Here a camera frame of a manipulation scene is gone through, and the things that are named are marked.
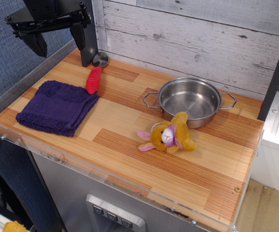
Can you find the red handled metal scooper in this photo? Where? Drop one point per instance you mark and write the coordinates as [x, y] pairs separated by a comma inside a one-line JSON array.
[[100, 60]]

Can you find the stainless steel pot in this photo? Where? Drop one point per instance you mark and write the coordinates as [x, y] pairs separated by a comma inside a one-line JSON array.
[[198, 98]]

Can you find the white appliance on right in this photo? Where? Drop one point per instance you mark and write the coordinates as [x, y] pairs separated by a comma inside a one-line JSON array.
[[265, 168]]

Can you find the brown plush bunny toy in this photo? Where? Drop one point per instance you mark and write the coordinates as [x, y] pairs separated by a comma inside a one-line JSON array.
[[168, 136]]

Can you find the silver button control panel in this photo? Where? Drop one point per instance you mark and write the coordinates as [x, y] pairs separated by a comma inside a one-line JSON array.
[[106, 216]]

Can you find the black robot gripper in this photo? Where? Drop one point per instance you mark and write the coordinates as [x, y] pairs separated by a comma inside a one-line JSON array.
[[48, 15]]

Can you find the yellow object bottom left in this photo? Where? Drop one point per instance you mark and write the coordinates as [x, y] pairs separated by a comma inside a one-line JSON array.
[[14, 226]]

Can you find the purple folded towel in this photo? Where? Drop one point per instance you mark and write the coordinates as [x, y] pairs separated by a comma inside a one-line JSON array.
[[57, 108]]

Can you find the dark grey left post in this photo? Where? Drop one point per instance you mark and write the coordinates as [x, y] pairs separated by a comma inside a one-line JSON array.
[[91, 49]]

